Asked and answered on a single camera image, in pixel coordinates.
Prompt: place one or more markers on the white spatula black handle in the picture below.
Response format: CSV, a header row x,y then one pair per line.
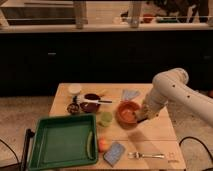
x,y
81,99

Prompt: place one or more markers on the blue sponge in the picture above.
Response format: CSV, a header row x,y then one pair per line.
x,y
114,153

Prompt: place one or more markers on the orange fruit toy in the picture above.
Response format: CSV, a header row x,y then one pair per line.
x,y
103,145

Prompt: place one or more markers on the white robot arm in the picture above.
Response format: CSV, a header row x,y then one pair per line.
x,y
172,85

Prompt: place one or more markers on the green plastic tray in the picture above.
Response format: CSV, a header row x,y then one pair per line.
x,y
64,141

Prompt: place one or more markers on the green cup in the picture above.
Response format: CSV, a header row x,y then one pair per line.
x,y
105,119

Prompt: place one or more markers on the silver fork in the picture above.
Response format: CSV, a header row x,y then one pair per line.
x,y
137,155

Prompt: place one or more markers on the blue grey cloth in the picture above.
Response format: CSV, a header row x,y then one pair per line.
x,y
129,94

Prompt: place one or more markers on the dark maroon bowl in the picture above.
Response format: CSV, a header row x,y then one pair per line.
x,y
90,107

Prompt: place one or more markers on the black stand left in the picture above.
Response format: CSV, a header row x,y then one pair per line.
x,y
28,135

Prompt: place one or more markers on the dark round small container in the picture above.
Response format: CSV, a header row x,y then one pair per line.
x,y
73,108

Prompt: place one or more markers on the red bowl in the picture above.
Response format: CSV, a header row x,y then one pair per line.
x,y
125,112

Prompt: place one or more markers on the wooden block eraser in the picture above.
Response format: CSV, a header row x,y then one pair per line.
x,y
141,118

